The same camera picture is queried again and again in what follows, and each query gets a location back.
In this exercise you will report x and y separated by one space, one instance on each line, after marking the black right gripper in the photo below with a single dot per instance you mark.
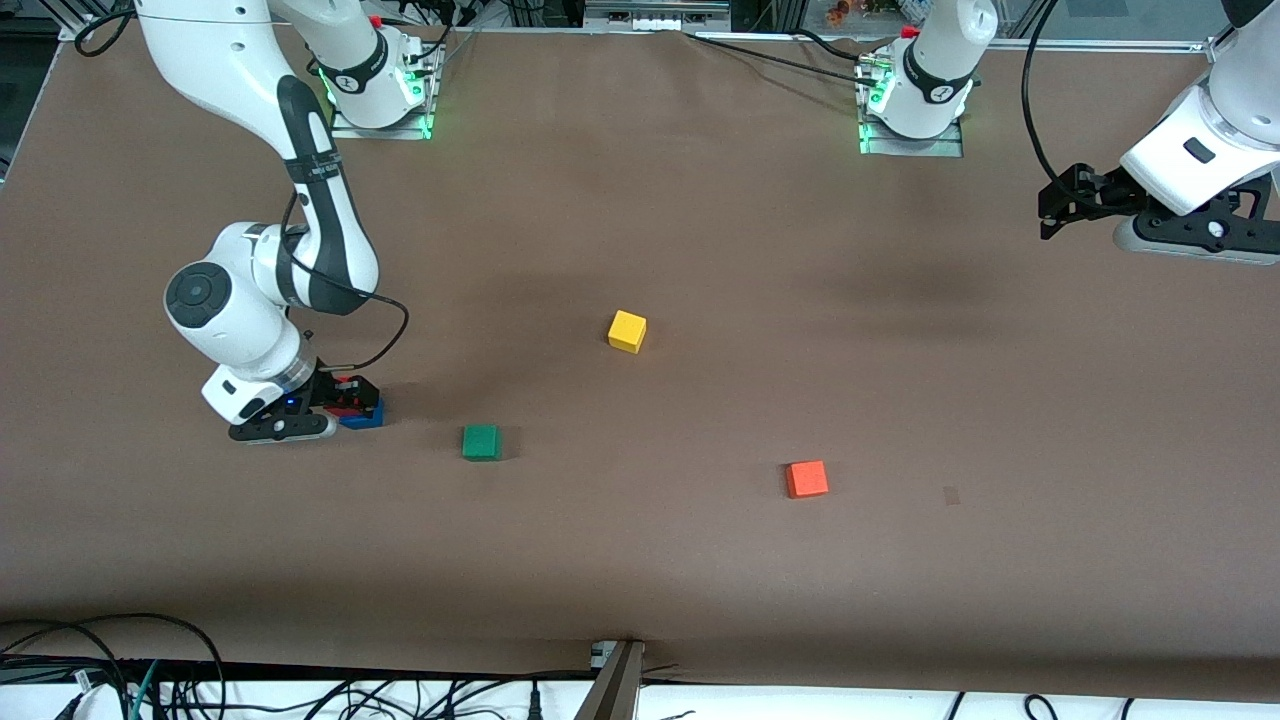
326 388

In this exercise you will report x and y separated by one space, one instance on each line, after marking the brown table cover sheet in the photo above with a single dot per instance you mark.
640 560

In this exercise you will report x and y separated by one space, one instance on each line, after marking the blue wooden block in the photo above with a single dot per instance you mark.
368 418

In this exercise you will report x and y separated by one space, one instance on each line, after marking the orange wooden block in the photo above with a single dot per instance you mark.
806 479

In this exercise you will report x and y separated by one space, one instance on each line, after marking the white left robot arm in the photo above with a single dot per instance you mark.
1200 150

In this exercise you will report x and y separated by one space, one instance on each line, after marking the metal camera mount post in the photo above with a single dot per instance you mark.
612 685

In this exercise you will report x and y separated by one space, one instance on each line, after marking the yellow wooden block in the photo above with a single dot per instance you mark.
627 331

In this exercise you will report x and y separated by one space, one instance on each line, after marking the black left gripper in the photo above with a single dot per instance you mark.
1110 191

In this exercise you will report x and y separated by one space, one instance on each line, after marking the aluminium frame rack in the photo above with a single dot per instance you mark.
655 12

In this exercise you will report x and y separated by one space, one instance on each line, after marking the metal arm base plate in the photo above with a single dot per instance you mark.
425 110
945 145

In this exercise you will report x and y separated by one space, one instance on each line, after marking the green wooden block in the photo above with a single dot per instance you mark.
480 442

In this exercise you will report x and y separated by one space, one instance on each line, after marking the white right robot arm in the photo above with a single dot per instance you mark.
230 310

